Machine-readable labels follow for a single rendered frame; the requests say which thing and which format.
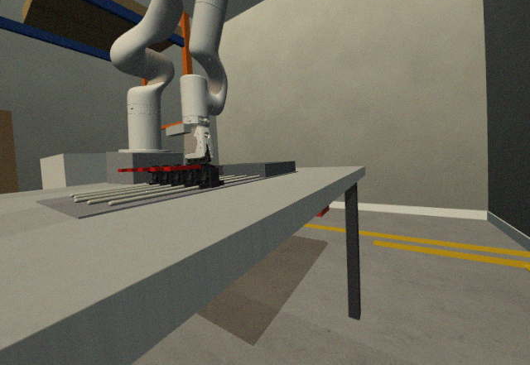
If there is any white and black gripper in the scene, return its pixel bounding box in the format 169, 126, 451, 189
184, 126, 214, 165

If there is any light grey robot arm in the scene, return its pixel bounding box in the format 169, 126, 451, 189
110, 0, 229, 152

